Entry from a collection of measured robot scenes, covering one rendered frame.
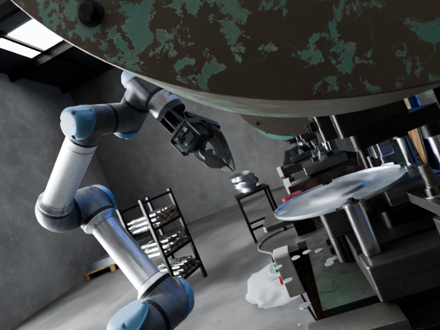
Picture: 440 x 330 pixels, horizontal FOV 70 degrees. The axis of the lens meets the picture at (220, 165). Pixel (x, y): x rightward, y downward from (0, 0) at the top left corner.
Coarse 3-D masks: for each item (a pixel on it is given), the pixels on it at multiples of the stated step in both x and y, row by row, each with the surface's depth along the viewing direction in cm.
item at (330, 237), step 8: (272, 216) 74; (320, 216) 67; (328, 216) 66; (336, 216) 65; (344, 216) 65; (264, 224) 70; (272, 224) 67; (280, 224) 66; (288, 224) 65; (328, 224) 66; (336, 224) 66; (344, 224) 65; (328, 232) 67; (336, 232) 66; (344, 232) 65; (328, 240) 73; (336, 240) 66; (344, 240) 66; (336, 248) 66; (344, 248) 66; (344, 256) 66; (352, 256) 66
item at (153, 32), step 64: (64, 0) 28; (128, 0) 27; (192, 0) 26; (256, 0) 25; (320, 0) 24; (384, 0) 23; (128, 64) 27; (192, 64) 26; (256, 64) 25; (320, 64) 24; (384, 64) 24
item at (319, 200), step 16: (352, 176) 80; (368, 176) 73; (384, 176) 66; (400, 176) 61; (304, 192) 84; (320, 192) 74; (336, 192) 67; (352, 192) 63; (368, 192) 59; (288, 208) 74; (304, 208) 68; (320, 208) 62
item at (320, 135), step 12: (372, 108) 60; (384, 108) 60; (396, 108) 60; (312, 120) 67; (324, 120) 65; (336, 120) 62; (348, 120) 61; (360, 120) 61; (372, 120) 61; (384, 120) 60; (312, 132) 67; (324, 132) 65; (336, 132) 64; (348, 132) 61
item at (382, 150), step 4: (388, 140) 65; (376, 144) 66; (380, 144) 65; (384, 144) 65; (388, 144) 65; (372, 148) 67; (376, 148) 66; (380, 148) 65; (384, 148) 65; (388, 148) 65; (372, 152) 68; (376, 152) 66; (380, 152) 65; (384, 152) 65; (388, 152) 65; (392, 152) 65; (376, 156) 66; (380, 156) 66
